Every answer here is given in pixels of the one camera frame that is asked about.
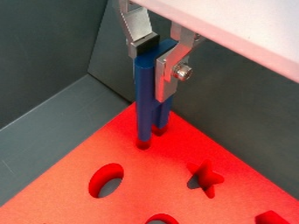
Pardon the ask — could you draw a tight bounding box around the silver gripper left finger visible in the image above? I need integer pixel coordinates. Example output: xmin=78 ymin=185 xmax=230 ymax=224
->
xmin=114 ymin=0 xmax=159 ymax=59

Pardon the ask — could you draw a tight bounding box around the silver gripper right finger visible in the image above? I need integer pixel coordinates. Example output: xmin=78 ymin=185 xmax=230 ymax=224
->
xmin=155 ymin=23 xmax=206 ymax=102

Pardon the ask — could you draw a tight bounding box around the blue square-circle peg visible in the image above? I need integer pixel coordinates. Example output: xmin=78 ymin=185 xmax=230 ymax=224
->
xmin=134 ymin=38 xmax=176 ymax=150

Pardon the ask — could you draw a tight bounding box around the red shape-sorter board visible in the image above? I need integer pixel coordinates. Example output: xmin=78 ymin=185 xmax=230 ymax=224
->
xmin=0 ymin=108 xmax=299 ymax=224

